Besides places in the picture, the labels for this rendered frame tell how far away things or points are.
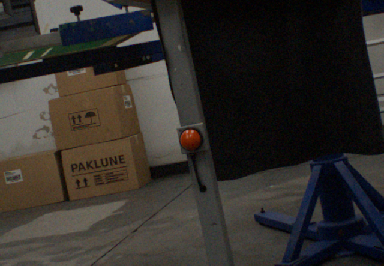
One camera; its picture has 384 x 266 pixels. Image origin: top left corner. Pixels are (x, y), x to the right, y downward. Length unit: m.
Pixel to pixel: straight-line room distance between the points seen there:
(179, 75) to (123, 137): 4.79
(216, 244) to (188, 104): 0.26
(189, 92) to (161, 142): 5.15
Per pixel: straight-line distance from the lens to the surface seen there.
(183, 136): 1.38
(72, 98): 6.26
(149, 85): 6.54
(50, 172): 6.40
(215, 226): 1.43
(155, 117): 6.54
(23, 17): 1.90
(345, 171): 2.95
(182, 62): 1.41
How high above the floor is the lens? 0.75
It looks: 3 degrees down
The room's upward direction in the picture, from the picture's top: 12 degrees counter-clockwise
